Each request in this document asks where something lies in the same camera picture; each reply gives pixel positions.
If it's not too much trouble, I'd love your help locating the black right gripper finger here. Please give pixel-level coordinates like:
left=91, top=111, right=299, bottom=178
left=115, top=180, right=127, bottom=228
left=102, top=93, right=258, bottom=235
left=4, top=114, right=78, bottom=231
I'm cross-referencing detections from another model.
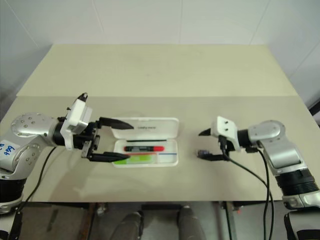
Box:
left=198, top=127, right=214, bottom=137
left=208, top=154, right=232, bottom=162

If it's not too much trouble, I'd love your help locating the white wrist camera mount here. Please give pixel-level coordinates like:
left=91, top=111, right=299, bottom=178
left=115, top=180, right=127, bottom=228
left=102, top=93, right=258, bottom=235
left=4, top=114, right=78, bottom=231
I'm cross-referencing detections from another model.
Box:
left=60, top=92, right=94, bottom=151
left=210, top=115, right=242, bottom=152

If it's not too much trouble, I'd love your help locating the dark background fixture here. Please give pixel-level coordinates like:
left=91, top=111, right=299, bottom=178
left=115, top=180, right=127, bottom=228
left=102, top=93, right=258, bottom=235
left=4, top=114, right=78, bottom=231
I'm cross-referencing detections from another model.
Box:
left=309, top=96, right=320, bottom=127

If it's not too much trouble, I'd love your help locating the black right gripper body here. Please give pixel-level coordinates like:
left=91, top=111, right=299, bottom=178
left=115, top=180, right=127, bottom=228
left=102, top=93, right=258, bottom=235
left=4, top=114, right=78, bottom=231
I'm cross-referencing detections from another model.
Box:
left=218, top=135, right=230, bottom=156

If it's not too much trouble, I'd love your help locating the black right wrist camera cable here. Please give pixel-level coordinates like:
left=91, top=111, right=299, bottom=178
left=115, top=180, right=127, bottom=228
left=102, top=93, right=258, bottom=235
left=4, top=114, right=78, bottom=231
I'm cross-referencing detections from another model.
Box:
left=219, top=136, right=271, bottom=240

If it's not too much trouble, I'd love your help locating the white open pencil case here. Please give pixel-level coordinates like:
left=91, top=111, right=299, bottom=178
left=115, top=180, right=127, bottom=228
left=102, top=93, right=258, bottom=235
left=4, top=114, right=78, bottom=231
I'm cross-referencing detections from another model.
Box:
left=111, top=117, right=180, bottom=169

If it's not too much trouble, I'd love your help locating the rusty metal table leg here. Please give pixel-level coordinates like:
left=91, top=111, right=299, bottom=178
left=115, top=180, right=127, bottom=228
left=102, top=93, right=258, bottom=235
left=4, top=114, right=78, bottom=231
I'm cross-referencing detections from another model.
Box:
left=83, top=202, right=102, bottom=240

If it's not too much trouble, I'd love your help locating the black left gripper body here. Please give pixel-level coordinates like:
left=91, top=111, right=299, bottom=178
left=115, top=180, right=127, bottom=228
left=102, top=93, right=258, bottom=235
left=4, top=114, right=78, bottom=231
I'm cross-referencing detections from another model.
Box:
left=72, top=120, right=101, bottom=159

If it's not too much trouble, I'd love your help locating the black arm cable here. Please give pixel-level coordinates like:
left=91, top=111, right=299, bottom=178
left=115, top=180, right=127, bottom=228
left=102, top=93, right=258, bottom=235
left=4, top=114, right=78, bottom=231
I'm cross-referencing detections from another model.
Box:
left=258, top=147, right=276, bottom=240
left=14, top=146, right=57, bottom=216

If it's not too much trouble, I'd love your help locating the black crossbar under table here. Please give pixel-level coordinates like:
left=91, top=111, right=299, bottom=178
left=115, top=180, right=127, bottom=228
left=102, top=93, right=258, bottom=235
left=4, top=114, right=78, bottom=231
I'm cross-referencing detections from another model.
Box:
left=141, top=203, right=183, bottom=212

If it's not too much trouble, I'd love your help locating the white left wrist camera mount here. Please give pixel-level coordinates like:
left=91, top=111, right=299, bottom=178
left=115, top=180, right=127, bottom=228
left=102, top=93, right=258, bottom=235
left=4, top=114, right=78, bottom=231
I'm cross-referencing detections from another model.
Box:
left=60, top=92, right=94, bottom=151

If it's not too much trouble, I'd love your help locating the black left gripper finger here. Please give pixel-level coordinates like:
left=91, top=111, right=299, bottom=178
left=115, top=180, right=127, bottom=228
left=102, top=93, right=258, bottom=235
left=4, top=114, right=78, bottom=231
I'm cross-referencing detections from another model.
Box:
left=89, top=151, right=131, bottom=163
left=98, top=116, right=135, bottom=130

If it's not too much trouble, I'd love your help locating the grey metal table leg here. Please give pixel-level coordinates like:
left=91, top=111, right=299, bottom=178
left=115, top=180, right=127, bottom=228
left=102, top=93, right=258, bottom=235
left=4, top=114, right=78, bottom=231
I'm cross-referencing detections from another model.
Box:
left=221, top=201, right=240, bottom=240

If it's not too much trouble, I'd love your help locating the green rectangular eraser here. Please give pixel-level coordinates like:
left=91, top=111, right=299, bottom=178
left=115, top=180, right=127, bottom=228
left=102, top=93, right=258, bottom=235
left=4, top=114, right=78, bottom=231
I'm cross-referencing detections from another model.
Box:
left=113, top=154, right=154, bottom=166

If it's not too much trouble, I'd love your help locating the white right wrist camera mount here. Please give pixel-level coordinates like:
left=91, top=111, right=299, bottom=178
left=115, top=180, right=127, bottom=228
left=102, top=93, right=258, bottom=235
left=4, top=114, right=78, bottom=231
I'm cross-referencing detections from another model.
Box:
left=210, top=115, right=242, bottom=152

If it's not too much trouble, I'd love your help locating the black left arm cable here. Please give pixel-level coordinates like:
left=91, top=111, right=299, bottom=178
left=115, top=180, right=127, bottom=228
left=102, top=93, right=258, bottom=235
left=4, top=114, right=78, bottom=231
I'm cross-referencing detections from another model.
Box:
left=14, top=146, right=57, bottom=216

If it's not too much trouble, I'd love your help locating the white label blue handwriting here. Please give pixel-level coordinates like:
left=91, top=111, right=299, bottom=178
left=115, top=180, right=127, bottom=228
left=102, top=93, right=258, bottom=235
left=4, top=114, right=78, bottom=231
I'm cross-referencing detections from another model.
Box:
left=0, top=140, right=18, bottom=164

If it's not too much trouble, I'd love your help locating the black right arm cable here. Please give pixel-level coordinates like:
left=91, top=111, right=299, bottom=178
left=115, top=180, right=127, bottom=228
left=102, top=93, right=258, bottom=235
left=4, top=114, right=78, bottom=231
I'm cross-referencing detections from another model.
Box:
left=258, top=147, right=276, bottom=240

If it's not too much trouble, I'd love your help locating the red and black marker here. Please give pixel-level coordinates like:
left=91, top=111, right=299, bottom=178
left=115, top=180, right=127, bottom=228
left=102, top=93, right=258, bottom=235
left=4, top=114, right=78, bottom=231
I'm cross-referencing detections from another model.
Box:
left=123, top=145, right=166, bottom=153

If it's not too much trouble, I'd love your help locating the dark rounded shape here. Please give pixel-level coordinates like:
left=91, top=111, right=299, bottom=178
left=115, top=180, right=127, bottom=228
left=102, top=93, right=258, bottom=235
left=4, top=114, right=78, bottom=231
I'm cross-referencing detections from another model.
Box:
left=177, top=205, right=206, bottom=240
left=119, top=210, right=146, bottom=240

